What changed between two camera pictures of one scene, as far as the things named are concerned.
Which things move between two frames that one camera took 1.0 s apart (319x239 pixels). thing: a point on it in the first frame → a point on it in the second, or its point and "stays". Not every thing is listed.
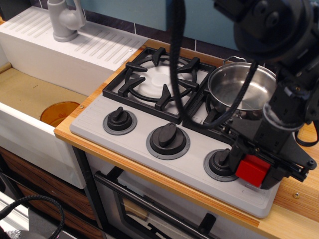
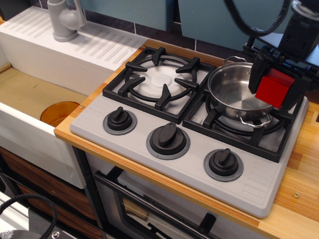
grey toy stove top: (137, 118) stays
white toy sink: (37, 71) stays
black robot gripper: (275, 143) → (298, 50)
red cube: (252, 170) → (273, 88)
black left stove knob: (119, 122) stays
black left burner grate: (146, 82) stays
